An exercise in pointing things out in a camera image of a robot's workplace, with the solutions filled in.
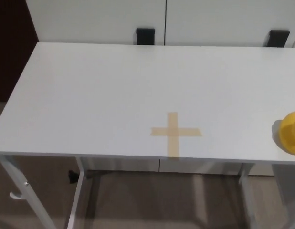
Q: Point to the white metal desk leg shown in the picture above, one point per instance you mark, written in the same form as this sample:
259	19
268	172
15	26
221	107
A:
22	182
78	190
244	174

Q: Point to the yellow rubber duck toy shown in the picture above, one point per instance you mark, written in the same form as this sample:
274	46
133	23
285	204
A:
289	133

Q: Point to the white desk hook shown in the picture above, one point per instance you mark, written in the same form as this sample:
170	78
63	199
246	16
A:
16	195

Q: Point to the black panel bracket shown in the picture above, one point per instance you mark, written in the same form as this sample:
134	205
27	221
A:
145	37
277	39

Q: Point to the black panel foot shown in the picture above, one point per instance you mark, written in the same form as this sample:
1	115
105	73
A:
73	176

